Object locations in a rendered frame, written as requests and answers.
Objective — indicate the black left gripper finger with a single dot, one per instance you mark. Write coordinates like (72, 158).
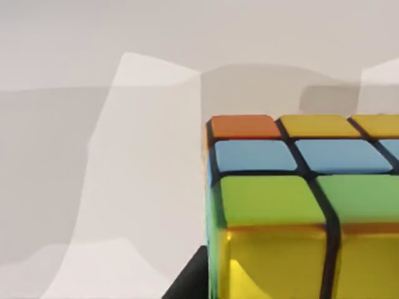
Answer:
(193, 277)

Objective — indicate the multicoloured puzzle cube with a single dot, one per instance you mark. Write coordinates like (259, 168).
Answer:
(299, 205)

